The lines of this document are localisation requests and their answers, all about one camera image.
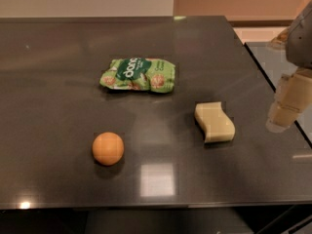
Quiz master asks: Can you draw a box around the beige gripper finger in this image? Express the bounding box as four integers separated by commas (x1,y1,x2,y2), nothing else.
266,67,312,133
267,27,290,50

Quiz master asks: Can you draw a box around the orange fruit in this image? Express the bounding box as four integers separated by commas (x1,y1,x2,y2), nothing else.
92,132,124,166

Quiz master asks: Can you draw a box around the yellow wavy sponge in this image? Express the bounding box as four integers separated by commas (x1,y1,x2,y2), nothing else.
194,101,235,143

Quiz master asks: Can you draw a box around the green snack bag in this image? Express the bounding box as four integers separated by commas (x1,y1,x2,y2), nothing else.
99,58,176,94

